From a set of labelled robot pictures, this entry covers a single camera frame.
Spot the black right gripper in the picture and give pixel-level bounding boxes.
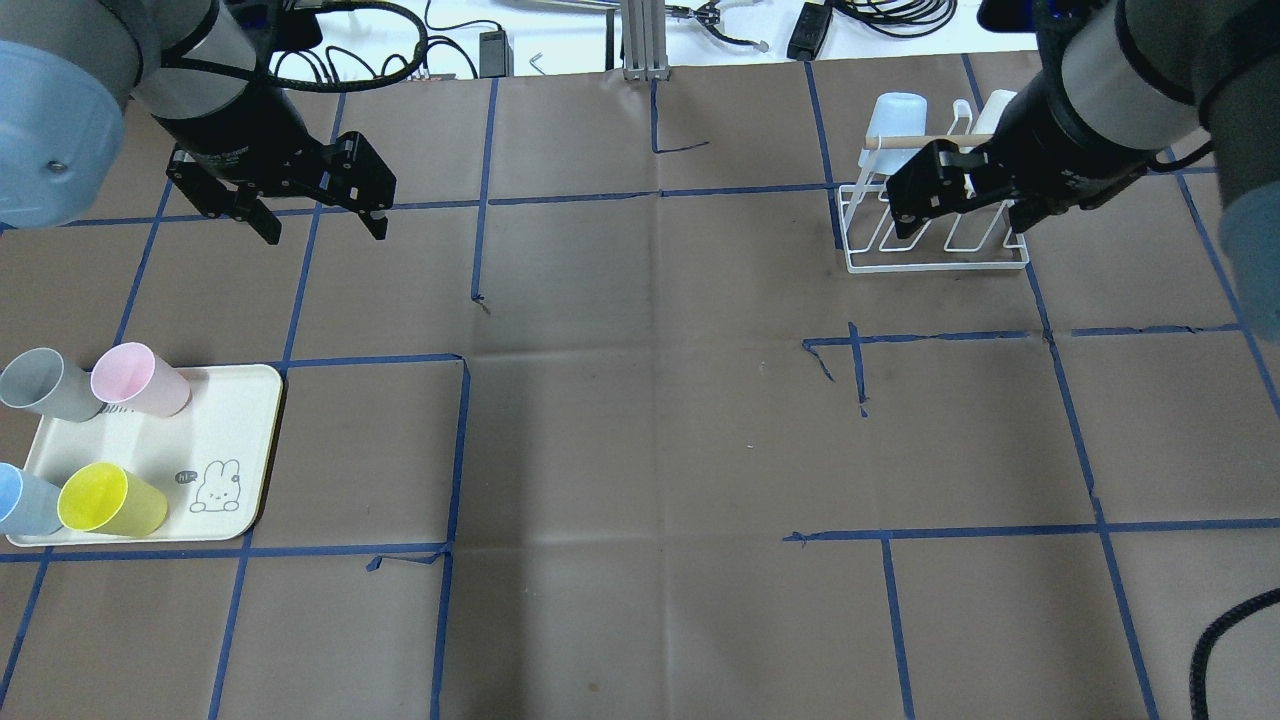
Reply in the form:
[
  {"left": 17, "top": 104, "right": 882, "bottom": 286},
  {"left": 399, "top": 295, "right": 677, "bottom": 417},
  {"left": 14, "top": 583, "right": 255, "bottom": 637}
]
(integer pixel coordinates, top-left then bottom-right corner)
[{"left": 886, "top": 76, "right": 1157, "bottom": 240}]

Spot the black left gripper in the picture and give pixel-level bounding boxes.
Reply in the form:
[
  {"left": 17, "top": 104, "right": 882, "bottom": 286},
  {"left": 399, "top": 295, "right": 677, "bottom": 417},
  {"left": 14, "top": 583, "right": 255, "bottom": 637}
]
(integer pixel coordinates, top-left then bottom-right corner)
[{"left": 165, "top": 95, "right": 397, "bottom": 246}]

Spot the pale green plastic cup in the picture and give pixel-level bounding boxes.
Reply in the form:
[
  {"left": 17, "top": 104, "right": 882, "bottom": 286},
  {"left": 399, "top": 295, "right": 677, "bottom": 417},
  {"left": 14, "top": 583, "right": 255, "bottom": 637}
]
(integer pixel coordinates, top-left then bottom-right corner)
[{"left": 972, "top": 88, "right": 1018, "bottom": 136}]

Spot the light blue plastic cup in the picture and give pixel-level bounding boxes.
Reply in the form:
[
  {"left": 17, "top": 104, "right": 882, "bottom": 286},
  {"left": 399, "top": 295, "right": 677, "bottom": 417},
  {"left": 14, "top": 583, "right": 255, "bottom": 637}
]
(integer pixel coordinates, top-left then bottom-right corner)
[{"left": 858, "top": 92, "right": 928, "bottom": 176}]

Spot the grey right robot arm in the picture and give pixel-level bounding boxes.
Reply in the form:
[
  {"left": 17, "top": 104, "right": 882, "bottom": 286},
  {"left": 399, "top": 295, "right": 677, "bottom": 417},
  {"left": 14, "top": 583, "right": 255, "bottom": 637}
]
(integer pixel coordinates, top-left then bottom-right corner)
[{"left": 886, "top": 1, "right": 1279, "bottom": 342}]

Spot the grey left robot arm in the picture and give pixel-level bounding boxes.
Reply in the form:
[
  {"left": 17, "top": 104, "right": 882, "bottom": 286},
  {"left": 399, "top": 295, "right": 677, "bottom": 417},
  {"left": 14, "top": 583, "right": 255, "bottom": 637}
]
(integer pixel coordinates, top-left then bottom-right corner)
[{"left": 1, "top": 1, "right": 397, "bottom": 245}]

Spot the pink plastic cup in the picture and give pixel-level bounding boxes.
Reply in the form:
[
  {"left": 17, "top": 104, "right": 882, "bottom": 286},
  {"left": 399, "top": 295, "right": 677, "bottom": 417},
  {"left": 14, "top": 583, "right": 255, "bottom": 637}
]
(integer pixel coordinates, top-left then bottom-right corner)
[{"left": 90, "top": 342, "right": 192, "bottom": 416}]

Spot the grey plastic cup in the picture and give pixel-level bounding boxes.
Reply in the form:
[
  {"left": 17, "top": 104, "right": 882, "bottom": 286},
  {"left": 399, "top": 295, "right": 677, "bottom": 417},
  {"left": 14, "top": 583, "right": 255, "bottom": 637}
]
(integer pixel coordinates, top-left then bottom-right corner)
[{"left": 1, "top": 347, "right": 106, "bottom": 421}]

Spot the yellow plastic cup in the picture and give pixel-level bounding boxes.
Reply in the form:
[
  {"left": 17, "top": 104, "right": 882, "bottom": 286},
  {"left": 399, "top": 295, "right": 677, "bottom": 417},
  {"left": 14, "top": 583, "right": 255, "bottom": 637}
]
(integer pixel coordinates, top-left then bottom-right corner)
[{"left": 56, "top": 462, "right": 169, "bottom": 538}]

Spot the black power adapter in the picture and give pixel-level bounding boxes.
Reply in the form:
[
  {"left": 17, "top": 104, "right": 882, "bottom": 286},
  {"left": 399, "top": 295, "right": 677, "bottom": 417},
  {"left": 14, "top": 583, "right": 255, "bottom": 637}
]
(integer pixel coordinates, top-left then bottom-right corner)
[
  {"left": 785, "top": 1, "right": 833, "bottom": 61},
  {"left": 477, "top": 29, "right": 515, "bottom": 79}
]

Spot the cream white plastic tray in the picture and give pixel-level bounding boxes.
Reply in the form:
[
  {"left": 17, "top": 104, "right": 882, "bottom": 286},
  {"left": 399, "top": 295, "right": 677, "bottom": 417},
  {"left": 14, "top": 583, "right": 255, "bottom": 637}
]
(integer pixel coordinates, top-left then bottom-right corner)
[{"left": 24, "top": 364, "right": 283, "bottom": 543}]

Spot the long reach grabber tool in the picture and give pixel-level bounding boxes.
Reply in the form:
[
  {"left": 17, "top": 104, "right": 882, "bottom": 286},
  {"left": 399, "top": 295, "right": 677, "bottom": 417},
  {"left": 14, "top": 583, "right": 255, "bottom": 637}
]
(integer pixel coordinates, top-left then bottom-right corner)
[{"left": 663, "top": 1, "right": 771, "bottom": 53}]

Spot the white wire cup rack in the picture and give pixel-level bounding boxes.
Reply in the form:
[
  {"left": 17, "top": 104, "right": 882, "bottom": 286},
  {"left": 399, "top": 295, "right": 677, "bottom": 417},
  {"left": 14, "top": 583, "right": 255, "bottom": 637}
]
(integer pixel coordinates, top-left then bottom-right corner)
[{"left": 837, "top": 123, "right": 1030, "bottom": 275}]

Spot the aluminium frame post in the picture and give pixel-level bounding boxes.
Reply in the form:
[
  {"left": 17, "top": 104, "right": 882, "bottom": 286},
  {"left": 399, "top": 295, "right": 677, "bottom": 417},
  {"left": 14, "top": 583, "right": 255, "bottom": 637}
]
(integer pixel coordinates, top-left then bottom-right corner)
[{"left": 620, "top": 0, "right": 669, "bottom": 81}]

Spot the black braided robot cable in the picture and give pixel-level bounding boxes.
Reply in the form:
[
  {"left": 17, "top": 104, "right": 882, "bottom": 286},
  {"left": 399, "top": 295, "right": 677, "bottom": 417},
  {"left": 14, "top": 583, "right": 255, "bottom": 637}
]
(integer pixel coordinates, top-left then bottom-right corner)
[{"left": 1190, "top": 588, "right": 1280, "bottom": 720}]

